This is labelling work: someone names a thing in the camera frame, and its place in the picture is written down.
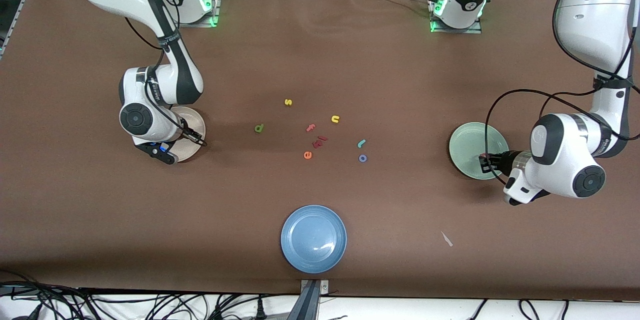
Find pale green round plate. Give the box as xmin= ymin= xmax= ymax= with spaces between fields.
xmin=448 ymin=122 xmax=510 ymax=180

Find beige round plate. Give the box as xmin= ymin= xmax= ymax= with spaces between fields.
xmin=170 ymin=106 xmax=206 ymax=163

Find blue round plate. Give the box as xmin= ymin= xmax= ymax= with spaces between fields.
xmin=280 ymin=205 xmax=347 ymax=274

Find brown table cover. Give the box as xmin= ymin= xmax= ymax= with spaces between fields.
xmin=0 ymin=0 xmax=640 ymax=301

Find long black right arm cable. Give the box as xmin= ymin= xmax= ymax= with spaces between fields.
xmin=124 ymin=16 xmax=207 ymax=147

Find loose black floor cables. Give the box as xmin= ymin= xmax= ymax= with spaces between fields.
xmin=467 ymin=299 xmax=571 ymax=320

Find tangled black floor cables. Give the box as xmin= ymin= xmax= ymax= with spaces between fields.
xmin=0 ymin=270 xmax=301 ymax=320

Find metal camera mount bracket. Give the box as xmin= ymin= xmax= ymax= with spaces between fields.
xmin=299 ymin=279 xmax=330 ymax=320

